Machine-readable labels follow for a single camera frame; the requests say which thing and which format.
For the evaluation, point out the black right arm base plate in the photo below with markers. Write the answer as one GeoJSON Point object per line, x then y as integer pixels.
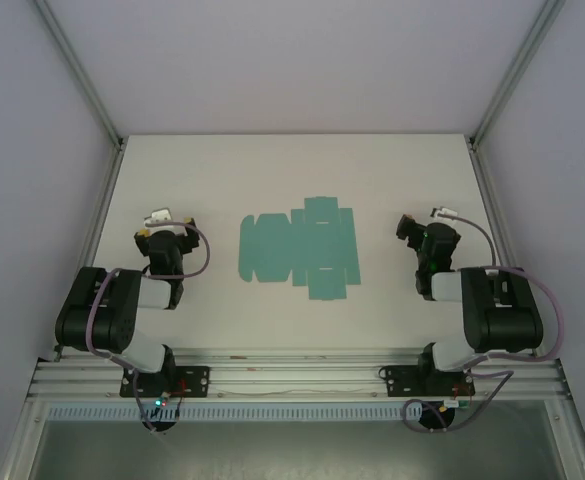
{"type": "Point", "coordinates": [397, 380]}

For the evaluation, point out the small LED circuit board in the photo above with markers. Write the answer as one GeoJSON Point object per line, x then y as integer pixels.
{"type": "Point", "coordinates": [161, 401]}
{"type": "Point", "coordinates": [454, 403]}

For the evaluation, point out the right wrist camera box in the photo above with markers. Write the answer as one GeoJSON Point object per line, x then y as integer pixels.
{"type": "Point", "coordinates": [444, 212]}

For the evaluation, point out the aluminium mounting rail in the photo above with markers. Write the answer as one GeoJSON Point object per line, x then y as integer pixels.
{"type": "Point", "coordinates": [297, 375]}

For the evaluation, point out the aluminium side rail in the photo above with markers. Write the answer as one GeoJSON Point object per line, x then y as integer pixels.
{"type": "Point", "coordinates": [497, 215]}
{"type": "Point", "coordinates": [99, 215]}

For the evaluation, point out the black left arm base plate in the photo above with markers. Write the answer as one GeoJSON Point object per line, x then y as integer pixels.
{"type": "Point", "coordinates": [197, 380]}

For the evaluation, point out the teal paper box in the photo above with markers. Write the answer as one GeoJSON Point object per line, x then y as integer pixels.
{"type": "Point", "coordinates": [297, 250]}

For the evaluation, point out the grey metal sheet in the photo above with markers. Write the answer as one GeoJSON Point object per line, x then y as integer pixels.
{"type": "Point", "coordinates": [297, 450]}

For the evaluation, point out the aluminium frame post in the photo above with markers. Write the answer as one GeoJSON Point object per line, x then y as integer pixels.
{"type": "Point", "coordinates": [79, 75]}
{"type": "Point", "coordinates": [517, 75]}

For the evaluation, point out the aluminium lower frame bar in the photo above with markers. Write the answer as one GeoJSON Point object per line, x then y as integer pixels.
{"type": "Point", "coordinates": [579, 440]}
{"type": "Point", "coordinates": [22, 440]}

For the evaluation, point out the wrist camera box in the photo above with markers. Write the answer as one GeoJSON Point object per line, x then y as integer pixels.
{"type": "Point", "coordinates": [444, 212]}
{"type": "Point", "coordinates": [159, 216]}

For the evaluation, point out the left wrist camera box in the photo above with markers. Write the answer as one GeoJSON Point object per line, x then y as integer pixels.
{"type": "Point", "coordinates": [159, 216]}

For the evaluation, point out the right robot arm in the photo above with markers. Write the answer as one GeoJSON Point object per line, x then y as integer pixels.
{"type": "Point", "coordinates": [502, 320]}

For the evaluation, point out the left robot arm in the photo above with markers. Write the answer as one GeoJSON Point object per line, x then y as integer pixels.
{"type": "Point", "coordinates": [97, 320]}

